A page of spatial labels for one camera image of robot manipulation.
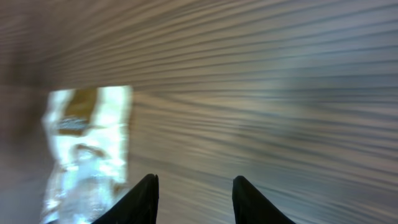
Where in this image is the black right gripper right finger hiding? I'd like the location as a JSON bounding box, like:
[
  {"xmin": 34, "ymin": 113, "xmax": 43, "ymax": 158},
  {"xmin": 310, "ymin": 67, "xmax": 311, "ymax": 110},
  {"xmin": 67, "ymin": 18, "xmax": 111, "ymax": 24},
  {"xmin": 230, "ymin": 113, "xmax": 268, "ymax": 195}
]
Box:
[{"xmin": 232, "ymin": 175, "xmax": 295, "ymax": 224}]

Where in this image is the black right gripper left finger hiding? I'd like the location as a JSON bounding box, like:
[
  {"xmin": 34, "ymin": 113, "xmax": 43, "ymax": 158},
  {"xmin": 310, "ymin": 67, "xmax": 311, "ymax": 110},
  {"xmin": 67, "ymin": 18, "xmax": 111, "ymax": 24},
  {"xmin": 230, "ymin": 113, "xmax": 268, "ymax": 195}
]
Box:
[{"xmin": 93, "ymin": 174, "xmax": 159, "ymax": 224}]

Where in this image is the beige snack pouch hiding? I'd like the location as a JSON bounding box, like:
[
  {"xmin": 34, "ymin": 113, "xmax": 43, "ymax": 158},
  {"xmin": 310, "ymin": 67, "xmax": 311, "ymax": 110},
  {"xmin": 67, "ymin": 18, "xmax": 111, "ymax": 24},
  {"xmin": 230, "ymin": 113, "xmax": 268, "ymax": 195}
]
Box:
[{"xmin": 40, "ymin": 85, "xmax": 133, "ymax": 223}]

